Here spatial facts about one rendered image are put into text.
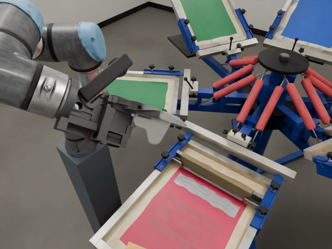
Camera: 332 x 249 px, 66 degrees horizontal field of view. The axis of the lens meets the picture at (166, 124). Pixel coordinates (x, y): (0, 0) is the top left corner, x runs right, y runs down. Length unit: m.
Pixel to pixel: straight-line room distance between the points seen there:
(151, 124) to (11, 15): 0.27
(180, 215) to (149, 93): 1.01
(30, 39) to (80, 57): 0.38
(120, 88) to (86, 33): 1.29
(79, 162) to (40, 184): 1.61
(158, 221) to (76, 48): 0.87
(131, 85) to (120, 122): 1.67
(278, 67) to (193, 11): 1.04
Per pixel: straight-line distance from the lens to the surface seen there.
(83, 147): 1.25
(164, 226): 1.31
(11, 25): 0.47
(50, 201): 2.69
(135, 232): 1.30
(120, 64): 0.47
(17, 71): 0.41
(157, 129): 0.44
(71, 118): 0.43
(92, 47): 0.82
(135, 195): 1.35
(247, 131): 1.63
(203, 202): 1.38
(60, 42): 0.84
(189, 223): 1.32
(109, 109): 0.43
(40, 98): 0.41
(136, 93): 2.01
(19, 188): 2.91
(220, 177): 1.35
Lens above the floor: 2.14
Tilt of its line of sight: 43 degrees down
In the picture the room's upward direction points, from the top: straight up
